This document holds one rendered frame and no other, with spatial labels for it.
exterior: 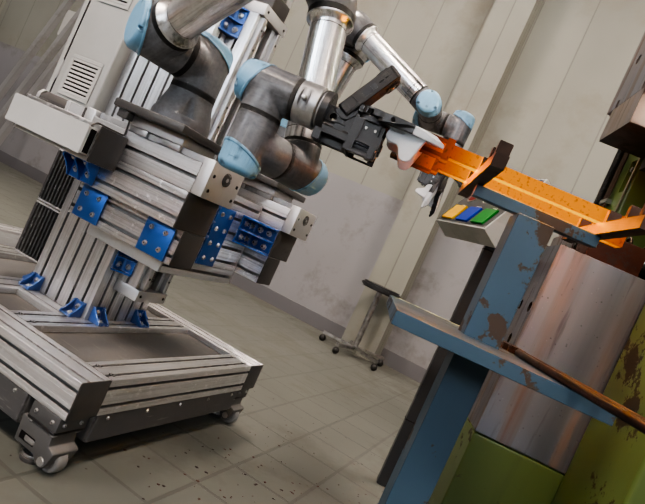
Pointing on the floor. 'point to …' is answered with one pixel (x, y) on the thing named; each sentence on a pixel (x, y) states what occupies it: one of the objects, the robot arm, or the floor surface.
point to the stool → (363, 326)
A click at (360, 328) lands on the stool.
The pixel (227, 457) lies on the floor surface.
